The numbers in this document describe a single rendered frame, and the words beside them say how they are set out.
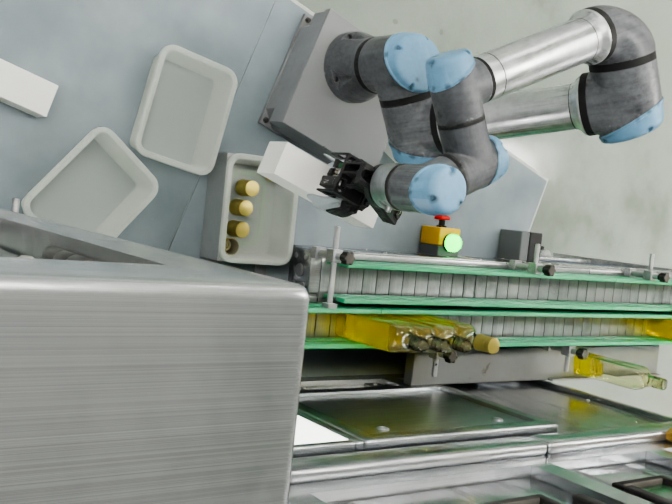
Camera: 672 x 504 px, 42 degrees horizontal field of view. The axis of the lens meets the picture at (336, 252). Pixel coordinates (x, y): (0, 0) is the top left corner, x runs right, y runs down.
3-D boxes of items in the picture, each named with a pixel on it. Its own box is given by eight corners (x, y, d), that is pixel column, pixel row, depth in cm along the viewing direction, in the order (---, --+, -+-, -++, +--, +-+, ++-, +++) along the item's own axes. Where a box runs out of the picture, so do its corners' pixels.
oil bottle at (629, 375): (572, 373, 238) (656, 396, 216) (574, 353, 237) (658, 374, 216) (586, 371, 241) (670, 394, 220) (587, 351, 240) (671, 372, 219)
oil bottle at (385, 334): (333, 335, 191) (395, 355, 173) (336, 309, 190) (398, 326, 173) (354, 335, 194) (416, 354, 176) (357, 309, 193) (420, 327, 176)
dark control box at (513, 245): (495, 258, 235) (518, 261, 228) (498, 228, 234) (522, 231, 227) (516, 259, 239) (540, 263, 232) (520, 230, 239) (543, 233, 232)
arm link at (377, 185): (427, 175, 141) (409, 222, 140) (409, 174, 145) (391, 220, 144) (394, 155, 137) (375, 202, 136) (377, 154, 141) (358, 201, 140)
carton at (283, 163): (269, 141, 157) (287, 141, 152) (365, 196, 170) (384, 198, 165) (256, 172, 156) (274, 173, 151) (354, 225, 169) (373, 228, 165)
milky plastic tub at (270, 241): (199, 257, 184) (219, 262, 177) (210, 151, 183) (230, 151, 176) (270, 261, 194) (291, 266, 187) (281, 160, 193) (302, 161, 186)
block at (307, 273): (287, 289, 190) (304, 293, 184) (291, 245, 190) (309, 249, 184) (301, 289, 192) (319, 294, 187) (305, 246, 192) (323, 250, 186)
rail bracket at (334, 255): (304, 302, 185) (338, 312, 174) (312, 223, 184) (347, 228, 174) (316, 302, 186) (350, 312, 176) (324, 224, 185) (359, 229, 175)
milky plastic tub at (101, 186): (3, 203, 162) (16, 206, 155) (87, 120, 169) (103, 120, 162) (69, 266, 170) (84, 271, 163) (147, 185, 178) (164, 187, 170)
